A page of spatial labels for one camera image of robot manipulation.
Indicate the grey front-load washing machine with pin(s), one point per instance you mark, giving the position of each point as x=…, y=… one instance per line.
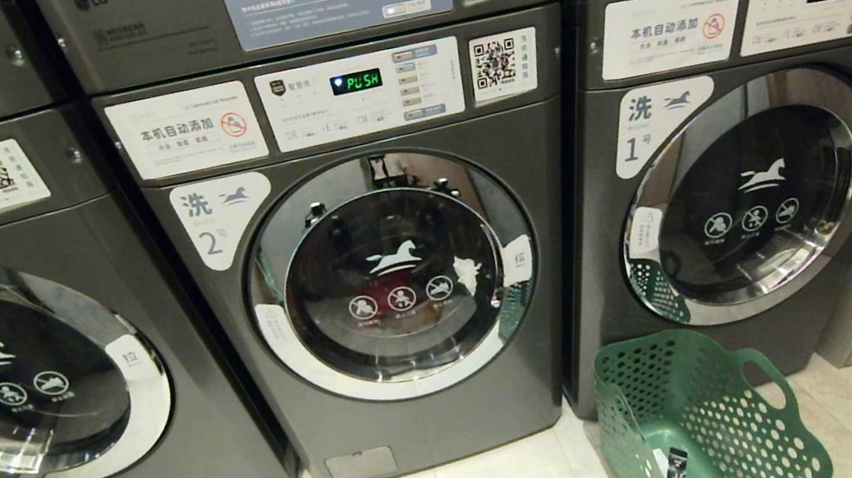
x=423, y=423
x=617, y=275
x=201, y=454

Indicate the green plastic laundry basket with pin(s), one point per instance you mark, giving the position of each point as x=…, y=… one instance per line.
x=710, y=434

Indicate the round chrome washer door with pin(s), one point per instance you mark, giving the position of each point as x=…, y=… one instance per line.
x=394, y=274
x=752, y=197
x=11, y=373

